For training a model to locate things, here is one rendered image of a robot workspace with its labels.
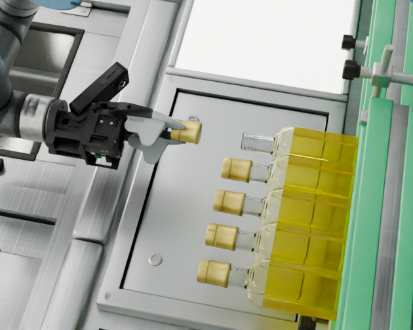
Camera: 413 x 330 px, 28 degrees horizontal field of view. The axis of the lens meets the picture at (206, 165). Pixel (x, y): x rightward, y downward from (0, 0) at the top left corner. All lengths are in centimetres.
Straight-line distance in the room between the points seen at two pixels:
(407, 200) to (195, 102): 53
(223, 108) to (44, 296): 46
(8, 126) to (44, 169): 18
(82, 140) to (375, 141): 44
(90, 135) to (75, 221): 19
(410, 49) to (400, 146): 28
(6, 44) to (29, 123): 13
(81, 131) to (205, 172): 24
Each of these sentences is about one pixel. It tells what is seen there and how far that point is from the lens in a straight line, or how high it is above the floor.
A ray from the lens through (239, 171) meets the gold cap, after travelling 124.
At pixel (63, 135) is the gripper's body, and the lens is 130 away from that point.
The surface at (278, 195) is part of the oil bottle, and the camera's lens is 120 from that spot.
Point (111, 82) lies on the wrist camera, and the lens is 133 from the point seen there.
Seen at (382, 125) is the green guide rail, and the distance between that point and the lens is 116.
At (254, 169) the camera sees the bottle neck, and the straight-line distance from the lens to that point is 124.
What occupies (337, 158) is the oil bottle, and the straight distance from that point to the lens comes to 125.
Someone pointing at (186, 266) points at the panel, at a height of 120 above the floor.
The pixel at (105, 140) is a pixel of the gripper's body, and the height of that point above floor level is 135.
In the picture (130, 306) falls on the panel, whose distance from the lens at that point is 129.
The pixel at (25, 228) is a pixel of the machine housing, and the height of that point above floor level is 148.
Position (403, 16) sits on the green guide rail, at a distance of 144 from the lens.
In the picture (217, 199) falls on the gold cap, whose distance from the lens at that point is 121.
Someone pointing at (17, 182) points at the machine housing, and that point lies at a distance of 148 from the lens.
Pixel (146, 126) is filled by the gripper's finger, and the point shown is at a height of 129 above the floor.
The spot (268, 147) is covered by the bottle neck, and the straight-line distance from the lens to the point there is 128.
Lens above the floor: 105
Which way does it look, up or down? 6 degrees up
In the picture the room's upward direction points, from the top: 80 degrees counter-clockwise
